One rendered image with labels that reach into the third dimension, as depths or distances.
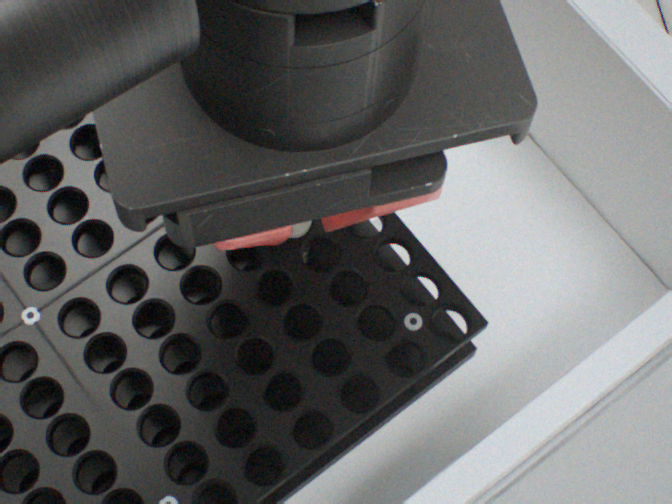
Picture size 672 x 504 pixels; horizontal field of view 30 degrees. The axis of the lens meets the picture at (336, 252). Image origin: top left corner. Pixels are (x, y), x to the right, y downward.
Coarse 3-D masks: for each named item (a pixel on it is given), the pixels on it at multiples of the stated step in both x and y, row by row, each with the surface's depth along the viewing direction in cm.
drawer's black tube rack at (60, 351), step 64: (64, 128) 41; (0, 192) 41; (64, 192) 40; (0, 256) 39; (64, 256) 39; (128, 256) 39; (192, 256) 43; (256, 256) 43; (320, 256) 43; (384, 256) 43; (0, 320) 39; (64, 320) 39; (128, 320) 39; (192, 320) 39; (256, 320) 39; (320, 320) 39; (384, 320) 42; (448, 320) 42; (0, 384) 38; (64, 384) 38; (128, 384) 41; (192, 384) 38; (256, 384) 38; (320, 384) 38; (384, 384) 38; (0, 448) 41; (64, 448) 40; (128, 448) 37; (192, 448) 40; (256, 448) 38; (320, 448) 37
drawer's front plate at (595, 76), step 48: (528, 0) 42; (576, 0) 40; (624, 0) 40; (528, 48) 44; (576, 48) 41; (624, 48) 39; (576, 96) 43; (624, 96) 40; (576, 144) 45; (624, 144) 42; (624, 192) 44; (624, 240) 47
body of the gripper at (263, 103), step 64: (384, 0) 24; (448, 0) 31; (192, 64) 28; (256, 64) 26; (320, 64) 25; (384, 64) 27; (448, 64) 30; (512, 64) 30; (128, 128) 29; (192, 128) 29; (256, 128) 28; (320, 128) 28; (384, 128) 29; (448, 128) 29; (512, 128) 30; (128, 192) 28; (192, 192) 28; (256, 192) 29
